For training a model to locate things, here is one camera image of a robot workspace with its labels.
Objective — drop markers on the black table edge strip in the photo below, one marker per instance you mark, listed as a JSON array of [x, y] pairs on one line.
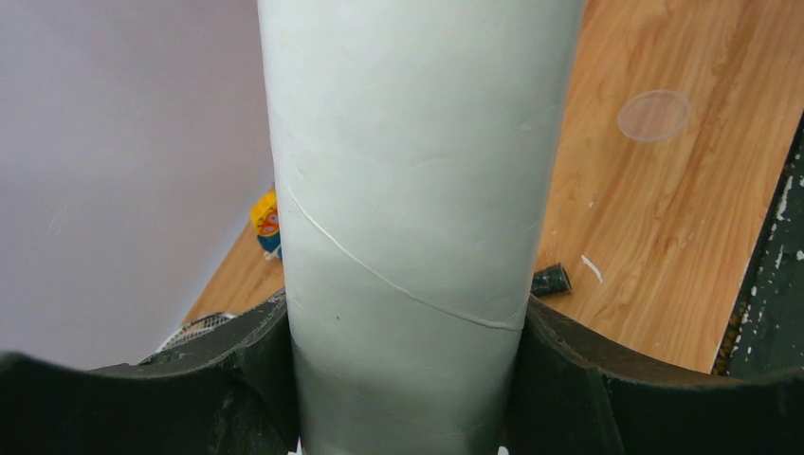
[[765, 331]]

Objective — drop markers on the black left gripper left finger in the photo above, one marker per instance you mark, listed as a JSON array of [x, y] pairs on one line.
[[230, 391]]

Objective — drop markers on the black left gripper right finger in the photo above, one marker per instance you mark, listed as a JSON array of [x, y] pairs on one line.
[[577, 392]]

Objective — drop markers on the white paper scrap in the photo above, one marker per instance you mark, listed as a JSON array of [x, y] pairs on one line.
[[593, 267]]

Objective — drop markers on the colourful toy car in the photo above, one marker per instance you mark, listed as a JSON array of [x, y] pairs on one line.
[[264, 218]]

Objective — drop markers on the white racket on table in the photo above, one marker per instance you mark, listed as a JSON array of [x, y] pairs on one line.
[[194, 329]]

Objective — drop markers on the white shuttlecock tube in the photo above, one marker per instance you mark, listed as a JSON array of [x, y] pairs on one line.
[[414, 144]]

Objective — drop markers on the white racket on bag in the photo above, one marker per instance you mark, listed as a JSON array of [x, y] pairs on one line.
[[552, 280]]

